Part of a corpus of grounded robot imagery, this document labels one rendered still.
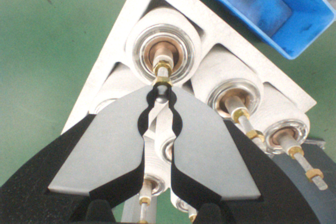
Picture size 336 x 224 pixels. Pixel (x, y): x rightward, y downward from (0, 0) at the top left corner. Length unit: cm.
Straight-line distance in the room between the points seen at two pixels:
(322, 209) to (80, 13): 79
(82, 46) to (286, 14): 52
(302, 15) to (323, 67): 20
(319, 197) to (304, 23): 45
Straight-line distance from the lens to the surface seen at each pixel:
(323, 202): 66
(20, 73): 65
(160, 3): 39
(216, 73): 24
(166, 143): 29
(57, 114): 67
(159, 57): 18
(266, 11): 51
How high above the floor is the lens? 46
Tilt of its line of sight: 59 degrees down
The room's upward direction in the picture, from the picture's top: 179 degrees clockwise
